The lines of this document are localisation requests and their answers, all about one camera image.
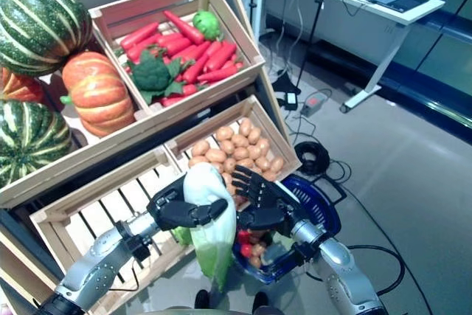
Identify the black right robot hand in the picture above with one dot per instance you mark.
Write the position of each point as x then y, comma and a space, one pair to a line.
273, 200

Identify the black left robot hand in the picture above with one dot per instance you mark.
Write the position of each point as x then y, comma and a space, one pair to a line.
173, 211

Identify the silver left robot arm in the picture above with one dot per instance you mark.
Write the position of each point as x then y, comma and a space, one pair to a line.
96, 274

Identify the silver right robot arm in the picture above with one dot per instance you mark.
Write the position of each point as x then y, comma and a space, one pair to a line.
339, 259

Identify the blue plastic shopping basket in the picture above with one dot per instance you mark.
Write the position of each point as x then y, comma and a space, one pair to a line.
324, 204

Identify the red tomato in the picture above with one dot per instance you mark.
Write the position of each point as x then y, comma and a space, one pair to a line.
245, 249
243, 237

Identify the wooden slatted cabbage crate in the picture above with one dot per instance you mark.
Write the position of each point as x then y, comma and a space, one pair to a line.
103, 211

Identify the wooden potato crate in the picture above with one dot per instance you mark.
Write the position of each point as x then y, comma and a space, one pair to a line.
269, 127

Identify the wooden display shelf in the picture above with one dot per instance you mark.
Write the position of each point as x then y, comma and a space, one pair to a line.
92, 152

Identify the red carrot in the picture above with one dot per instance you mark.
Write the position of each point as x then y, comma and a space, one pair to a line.
213, 49
217, 73
171, 39
177, 46
184, 27
220, 56
171, 101
191, 51
142, 49
195, 68
190, 89
139, 35

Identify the dark green broccoli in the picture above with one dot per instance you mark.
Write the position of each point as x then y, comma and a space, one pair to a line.
151, 73

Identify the orange striped pumpkin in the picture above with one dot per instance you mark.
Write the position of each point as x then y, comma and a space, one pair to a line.
18, 86
96, 93

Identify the green striped pumpkin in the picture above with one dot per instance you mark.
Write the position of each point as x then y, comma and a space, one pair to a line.
40, 27
29, 138

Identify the black tripod stand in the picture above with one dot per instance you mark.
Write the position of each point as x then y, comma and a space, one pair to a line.
313, 31

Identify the white office desk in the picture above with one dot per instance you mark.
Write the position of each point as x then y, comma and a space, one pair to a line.
332, 23

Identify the light green artichoke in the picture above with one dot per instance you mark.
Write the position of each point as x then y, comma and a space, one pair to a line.
204, 23

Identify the wooden carrot crate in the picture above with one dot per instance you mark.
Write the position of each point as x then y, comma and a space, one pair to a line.
147, 9

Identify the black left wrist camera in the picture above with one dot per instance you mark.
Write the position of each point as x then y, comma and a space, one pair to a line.
140, 248

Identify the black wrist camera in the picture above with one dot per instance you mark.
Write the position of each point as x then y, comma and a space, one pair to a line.
140, 248
306, 252

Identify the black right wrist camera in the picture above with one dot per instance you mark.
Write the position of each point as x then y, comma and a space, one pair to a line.
306, 252

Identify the grey power strip red switch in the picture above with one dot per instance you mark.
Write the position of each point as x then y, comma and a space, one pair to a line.
313, 104

